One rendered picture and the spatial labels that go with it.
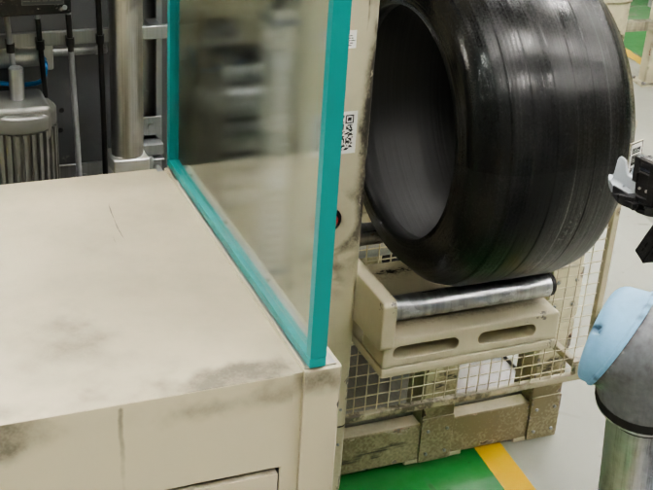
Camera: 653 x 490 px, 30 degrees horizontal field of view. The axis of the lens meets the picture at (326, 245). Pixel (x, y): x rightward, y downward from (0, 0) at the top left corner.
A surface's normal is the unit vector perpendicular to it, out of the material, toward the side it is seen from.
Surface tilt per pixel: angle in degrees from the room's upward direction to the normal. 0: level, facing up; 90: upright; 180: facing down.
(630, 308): 22
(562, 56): 51
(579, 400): 0
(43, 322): 0
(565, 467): 0
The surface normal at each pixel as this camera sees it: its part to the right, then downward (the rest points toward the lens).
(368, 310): -0.92, 0.12
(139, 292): 0.06, -0.89
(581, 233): 0.33, 0.74
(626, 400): -0.58, 0.55
